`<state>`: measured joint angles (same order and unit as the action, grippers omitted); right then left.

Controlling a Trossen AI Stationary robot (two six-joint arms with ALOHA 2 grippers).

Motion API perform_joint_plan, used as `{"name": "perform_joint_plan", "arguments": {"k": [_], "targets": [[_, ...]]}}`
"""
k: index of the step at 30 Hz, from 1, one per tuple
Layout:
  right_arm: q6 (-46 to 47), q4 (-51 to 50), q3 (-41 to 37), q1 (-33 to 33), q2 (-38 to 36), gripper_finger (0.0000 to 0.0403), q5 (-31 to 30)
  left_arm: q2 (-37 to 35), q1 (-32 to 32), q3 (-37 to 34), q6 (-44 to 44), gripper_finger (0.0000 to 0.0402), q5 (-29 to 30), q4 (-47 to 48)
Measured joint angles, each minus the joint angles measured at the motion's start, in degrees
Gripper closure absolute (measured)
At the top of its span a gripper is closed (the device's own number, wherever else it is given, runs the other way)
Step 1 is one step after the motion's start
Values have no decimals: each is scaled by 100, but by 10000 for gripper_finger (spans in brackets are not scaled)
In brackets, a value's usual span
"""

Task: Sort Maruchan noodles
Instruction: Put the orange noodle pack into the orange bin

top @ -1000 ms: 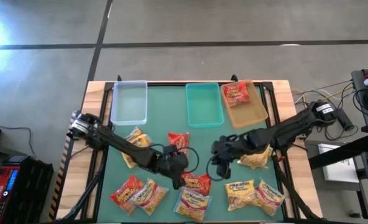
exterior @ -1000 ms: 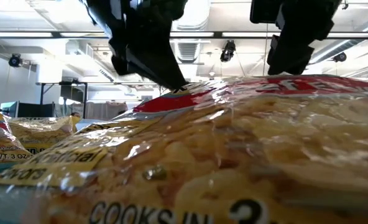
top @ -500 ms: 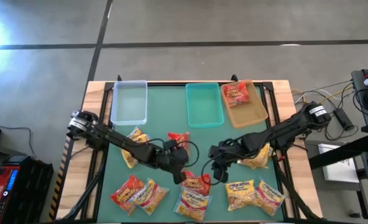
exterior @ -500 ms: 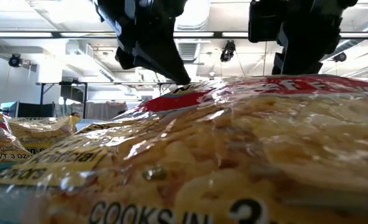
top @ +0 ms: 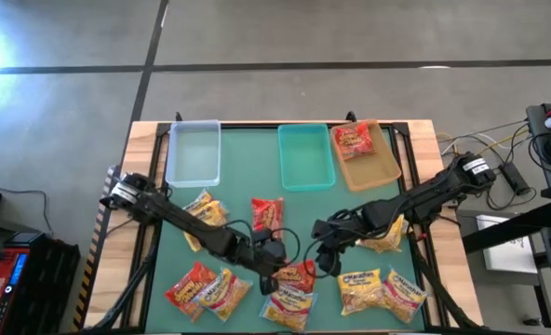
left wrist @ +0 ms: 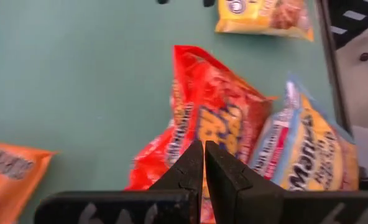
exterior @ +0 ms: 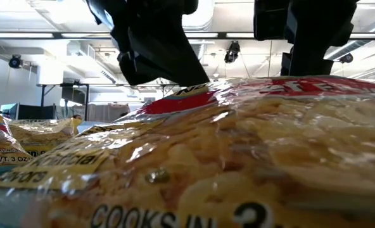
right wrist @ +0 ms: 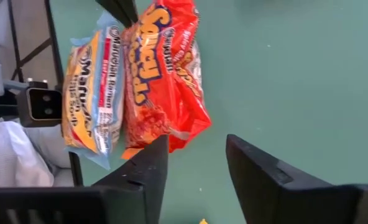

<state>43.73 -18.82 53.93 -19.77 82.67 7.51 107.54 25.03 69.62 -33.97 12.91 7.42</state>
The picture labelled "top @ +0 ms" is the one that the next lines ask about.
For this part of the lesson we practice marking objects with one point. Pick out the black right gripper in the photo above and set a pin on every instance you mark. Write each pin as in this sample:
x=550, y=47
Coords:
x=331, y=235

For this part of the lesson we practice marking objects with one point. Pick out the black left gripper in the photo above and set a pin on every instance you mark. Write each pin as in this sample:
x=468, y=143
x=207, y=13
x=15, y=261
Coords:
x=271, y=269

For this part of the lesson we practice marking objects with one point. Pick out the blue-edged beef ramen pack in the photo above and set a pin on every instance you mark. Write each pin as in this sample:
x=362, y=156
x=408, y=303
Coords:
x=226, y=295
x=196, y=199
x=287, y=309
x=405, y=298

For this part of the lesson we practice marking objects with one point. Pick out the red spicy noodle pack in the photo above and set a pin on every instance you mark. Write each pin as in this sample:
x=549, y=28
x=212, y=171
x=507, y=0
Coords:
x=266, y=214
x=353, y=140
x=187, y=288
x=299, y=277

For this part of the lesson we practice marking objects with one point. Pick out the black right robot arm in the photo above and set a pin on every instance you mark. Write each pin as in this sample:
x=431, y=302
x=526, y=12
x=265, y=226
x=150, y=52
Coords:
x=424, y=194

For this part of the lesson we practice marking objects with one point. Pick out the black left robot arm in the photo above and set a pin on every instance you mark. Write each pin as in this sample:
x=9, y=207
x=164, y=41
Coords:
x=187, y=221

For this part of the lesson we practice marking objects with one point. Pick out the orange plastic bin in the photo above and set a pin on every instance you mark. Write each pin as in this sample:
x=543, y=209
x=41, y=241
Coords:
x=373, y=172

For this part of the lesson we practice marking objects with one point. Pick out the teal plastic bin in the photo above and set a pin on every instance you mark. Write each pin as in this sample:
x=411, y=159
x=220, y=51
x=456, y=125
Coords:
x=305, y=158

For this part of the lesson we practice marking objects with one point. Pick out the green table mat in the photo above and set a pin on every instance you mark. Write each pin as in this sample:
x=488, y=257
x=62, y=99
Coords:
x=257, y=177

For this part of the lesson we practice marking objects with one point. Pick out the clear plastic bin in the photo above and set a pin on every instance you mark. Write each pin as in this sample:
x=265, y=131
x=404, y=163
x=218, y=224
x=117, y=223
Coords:
x=192, y=153

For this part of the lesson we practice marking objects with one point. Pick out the black crossbar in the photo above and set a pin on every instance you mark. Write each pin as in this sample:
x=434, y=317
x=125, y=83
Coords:
x=503, y=230

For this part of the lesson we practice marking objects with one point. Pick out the white paper sheet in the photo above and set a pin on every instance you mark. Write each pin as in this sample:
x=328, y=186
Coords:
x=508, y=256

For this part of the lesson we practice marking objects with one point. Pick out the small black floor object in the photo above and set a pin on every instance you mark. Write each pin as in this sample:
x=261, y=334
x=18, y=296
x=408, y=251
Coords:
x=532, y=321

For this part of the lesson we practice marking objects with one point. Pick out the black equipment case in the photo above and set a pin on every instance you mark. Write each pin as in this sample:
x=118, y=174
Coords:
x=47, y=279

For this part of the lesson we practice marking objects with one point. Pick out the black side table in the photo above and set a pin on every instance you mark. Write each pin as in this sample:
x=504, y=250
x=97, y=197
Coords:
x=536, y=121

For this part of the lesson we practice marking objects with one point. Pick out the black aluminium table frame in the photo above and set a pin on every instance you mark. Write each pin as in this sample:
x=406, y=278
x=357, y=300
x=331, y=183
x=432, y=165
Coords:
x=163, y=129

